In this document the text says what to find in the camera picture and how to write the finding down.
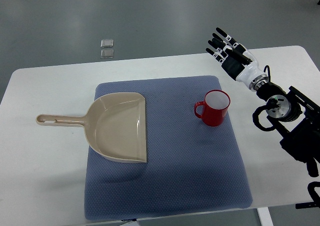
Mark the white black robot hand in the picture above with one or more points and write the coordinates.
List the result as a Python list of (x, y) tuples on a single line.
[(236, 60)]

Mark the red mug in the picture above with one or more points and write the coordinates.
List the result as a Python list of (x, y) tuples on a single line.
[(213, 109)]

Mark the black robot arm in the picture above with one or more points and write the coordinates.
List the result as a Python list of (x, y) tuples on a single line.
[(295, 117)]

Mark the beige plastic dustpan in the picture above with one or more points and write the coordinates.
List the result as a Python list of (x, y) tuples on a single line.
[(114, 125)]

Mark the upper metal floor plate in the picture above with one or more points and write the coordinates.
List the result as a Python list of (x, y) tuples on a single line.
[(107, 43)]

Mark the white table leg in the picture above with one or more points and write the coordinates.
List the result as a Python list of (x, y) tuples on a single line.
[(265, 216)]

